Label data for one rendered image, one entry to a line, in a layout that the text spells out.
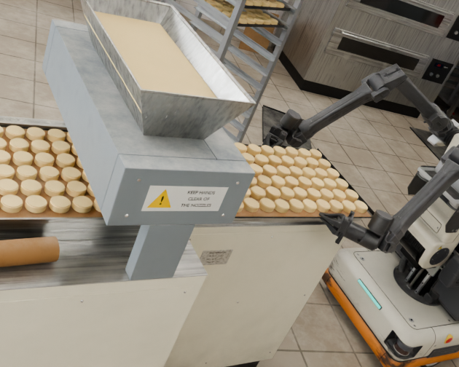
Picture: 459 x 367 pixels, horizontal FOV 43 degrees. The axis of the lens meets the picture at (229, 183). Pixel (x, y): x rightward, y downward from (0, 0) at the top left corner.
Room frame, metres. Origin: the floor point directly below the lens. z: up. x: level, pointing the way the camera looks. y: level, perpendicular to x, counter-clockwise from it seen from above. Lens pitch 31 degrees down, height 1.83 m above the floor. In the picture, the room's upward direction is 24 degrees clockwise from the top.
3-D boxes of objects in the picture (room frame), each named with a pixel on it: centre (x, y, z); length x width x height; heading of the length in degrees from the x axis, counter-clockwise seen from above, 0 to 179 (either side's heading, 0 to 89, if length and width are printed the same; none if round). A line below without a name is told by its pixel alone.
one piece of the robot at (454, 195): (2.29, -0.85, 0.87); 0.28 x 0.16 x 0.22; 38
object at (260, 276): (1.69, -0.09, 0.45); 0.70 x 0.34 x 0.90; 129
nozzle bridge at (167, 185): (1.37, 0.31, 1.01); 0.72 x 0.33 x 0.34; 39
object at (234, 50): (3.17, 0.33, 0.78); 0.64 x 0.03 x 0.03; 59
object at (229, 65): (3.17, 0.33, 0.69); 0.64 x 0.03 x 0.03; 59
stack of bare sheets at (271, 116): (4.18, -0.24, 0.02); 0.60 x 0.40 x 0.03; 10
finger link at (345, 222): (1.62, -0.35, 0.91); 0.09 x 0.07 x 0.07; 84
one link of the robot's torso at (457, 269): (2.32, -0.99, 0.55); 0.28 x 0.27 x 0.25; 38
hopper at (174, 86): (1.37, 0.31, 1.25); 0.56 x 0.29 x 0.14; 39
